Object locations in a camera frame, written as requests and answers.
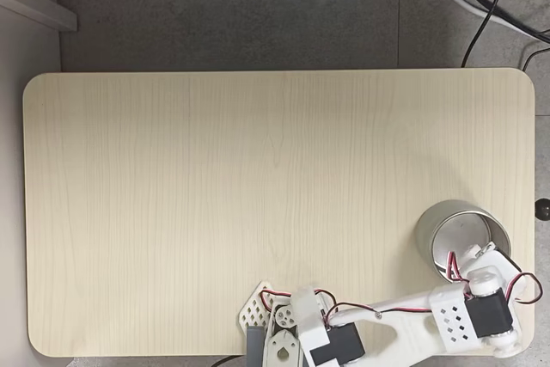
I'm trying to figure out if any grey steel cup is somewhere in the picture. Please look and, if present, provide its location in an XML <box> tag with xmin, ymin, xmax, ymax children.
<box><xmin>414</xmin><ymin>199</ymin><xmax>512</xmax><ymax>284</ymax></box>

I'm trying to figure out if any red black white servo wire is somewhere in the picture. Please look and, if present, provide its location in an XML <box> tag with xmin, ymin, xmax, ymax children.
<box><xmin>446</xmin><ymin>250</ymin><xmax>541</xmax><ymax>306</ymax></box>
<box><xmin>259</xmin><ymin>288</ymin><xmax>433</xmax><ymax>321</ymax></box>

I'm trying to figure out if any white shelf board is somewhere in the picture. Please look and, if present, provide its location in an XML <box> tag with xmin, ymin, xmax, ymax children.
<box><xmin>0</xmin><ymin>0</ymin><xmax>79</xmax><ymax>34</ymax></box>

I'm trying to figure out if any black power cable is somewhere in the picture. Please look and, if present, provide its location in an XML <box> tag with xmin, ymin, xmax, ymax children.
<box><xmin>213</xmin><ymin>355</ymin><xmax>247</xmax><ymax>367</ymax></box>

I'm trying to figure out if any grey clamp block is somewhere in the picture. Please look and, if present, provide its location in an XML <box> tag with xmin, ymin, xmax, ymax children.
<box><xmin>246</xmin><ymin>327</ymin><xmax>266</xmax><ymax>367</ymax></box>

